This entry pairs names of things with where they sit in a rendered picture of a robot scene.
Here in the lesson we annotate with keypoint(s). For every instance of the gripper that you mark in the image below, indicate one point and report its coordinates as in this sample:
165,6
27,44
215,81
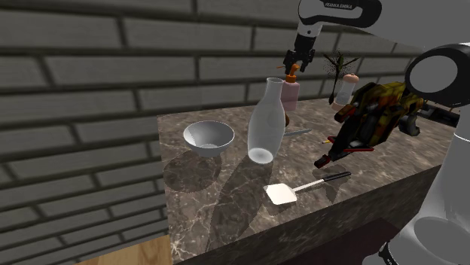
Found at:
303,47

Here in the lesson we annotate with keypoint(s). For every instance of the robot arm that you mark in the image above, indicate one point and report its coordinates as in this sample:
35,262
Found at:
437,77

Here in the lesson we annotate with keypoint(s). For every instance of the pink soap dispenser orange pump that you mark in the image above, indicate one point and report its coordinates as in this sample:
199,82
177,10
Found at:
292,96

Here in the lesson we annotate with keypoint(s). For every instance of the dark green plant sprig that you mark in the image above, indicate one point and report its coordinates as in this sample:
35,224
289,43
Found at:
340,60

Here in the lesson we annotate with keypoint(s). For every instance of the clear shaker peach cap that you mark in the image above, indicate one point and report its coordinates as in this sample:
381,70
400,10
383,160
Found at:
345,93

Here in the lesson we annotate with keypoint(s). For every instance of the brown round object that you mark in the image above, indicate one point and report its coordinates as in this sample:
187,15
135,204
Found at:
287,120

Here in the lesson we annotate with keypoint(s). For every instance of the silver knife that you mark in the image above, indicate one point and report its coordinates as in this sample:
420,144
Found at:
299,132

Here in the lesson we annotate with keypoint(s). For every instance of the clear glass bottle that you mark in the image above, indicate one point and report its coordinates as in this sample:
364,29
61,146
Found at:
266,128

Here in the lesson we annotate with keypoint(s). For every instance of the yellow black robot toy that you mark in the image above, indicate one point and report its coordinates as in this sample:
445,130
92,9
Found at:
374,117

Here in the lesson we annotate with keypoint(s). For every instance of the white bowl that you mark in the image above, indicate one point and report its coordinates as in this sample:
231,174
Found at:
209,136

